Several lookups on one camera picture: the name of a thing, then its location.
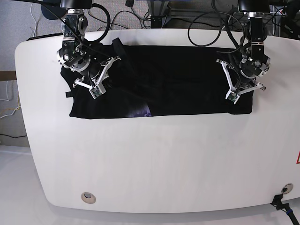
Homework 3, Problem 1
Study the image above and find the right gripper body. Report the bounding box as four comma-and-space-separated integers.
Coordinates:
72, 56, 121, 90

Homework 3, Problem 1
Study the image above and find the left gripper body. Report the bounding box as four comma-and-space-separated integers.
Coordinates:
216, 59, 266, 96

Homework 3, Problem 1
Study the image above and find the black T-shirt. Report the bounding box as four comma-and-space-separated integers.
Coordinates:
60, 39, 253, 120

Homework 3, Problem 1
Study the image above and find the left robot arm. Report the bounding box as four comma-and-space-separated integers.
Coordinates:
211, 0, 270, 103

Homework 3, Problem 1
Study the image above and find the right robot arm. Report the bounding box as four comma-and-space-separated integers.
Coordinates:
57, 0, 123, 98

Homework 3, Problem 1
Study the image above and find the black flat bar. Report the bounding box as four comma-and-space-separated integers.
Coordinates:
26, 33, 63, 41

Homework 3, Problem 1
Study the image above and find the dark round stand base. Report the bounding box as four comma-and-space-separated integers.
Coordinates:
41, 6, 66, 20

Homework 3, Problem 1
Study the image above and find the red warning triangle sticker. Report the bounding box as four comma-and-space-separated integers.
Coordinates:
296, 151, 300, 165

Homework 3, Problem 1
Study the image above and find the metal table grommet left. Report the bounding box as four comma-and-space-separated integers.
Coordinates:
81, 192, 96, 204

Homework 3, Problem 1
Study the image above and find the metal table grommet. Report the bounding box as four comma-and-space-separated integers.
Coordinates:
81, 192, 96, 204
281, 183, 293, 195

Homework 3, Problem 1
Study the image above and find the metal table grommet right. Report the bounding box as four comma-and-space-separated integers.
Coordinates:
281, 183, 293, 195

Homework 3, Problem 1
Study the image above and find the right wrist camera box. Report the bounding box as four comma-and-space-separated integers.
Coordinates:
89, 84, 106, 99

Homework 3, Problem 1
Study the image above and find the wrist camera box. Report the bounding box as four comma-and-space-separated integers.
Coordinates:
225, 91, 240, 104
89, 84, 106, 99

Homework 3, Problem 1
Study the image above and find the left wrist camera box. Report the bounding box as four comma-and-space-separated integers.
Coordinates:
225, 91, 240, 104

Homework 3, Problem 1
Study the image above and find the white floor cable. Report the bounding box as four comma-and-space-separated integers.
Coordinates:
0, 80, 22, 119

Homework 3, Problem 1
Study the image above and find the aluminium frame post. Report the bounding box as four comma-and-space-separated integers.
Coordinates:
147, 0, 170, 29

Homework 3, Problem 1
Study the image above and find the black clamp with cable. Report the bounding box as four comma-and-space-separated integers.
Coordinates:
270, 194, 300, 225

